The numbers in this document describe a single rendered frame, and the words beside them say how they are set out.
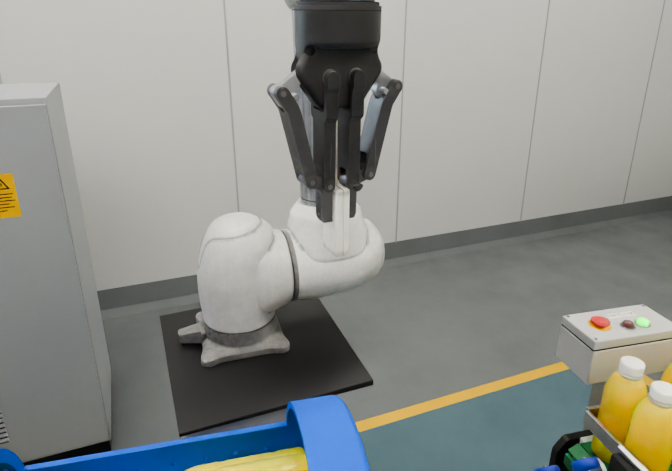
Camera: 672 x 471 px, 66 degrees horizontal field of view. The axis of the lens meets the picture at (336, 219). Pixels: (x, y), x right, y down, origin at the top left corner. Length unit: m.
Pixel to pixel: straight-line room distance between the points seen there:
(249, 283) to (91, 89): 2.27
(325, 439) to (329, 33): 0.42
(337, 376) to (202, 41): 2.42
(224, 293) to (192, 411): 0.22
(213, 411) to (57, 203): 1.14
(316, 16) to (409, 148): 3.30
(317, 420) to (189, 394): 0.46
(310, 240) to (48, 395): 1.49
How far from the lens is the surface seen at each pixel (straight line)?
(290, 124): 0.46
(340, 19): 0.45
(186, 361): 1.14
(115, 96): 3.16
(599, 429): 1.13
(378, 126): 0.50
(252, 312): 1.07
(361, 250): 1.09
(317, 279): 1.07
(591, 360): 1.15
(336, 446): 0.62
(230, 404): 1.03
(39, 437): 2.42
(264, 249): 1.02
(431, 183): 3.90
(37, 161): 1.94
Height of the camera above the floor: 1.66
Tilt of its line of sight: 21 degrees down
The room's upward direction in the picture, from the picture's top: straight up
